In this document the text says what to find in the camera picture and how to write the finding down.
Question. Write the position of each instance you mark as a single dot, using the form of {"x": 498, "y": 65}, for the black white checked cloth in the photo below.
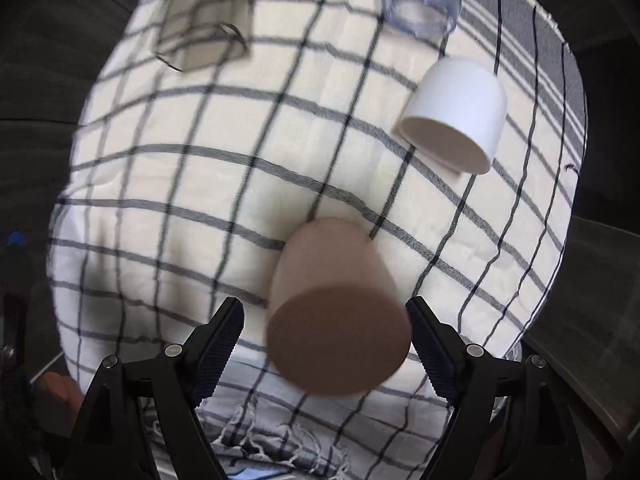
{"x": 184, "y": 188}

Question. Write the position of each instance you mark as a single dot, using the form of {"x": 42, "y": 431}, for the smoky grey square cup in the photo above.
{"x": 195, "y": 34}

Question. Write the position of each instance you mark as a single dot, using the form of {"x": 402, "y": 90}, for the person's left hand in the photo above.
{"x": 57, "y": 403}

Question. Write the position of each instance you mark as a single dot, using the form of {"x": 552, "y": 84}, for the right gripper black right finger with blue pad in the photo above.
{"x": 508, "y": 421}

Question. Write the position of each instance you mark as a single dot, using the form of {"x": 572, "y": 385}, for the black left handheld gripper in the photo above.
{"x": 17, "y": 406}

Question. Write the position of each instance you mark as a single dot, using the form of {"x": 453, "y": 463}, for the white plastic cup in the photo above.
{"x": 456, "y": 115}

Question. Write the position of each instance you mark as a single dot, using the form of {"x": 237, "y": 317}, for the pink plastic cup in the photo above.
{"x": 337, "y": 325}

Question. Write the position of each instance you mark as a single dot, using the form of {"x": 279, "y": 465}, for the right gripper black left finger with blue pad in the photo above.
{"x": 109, "y": 440}

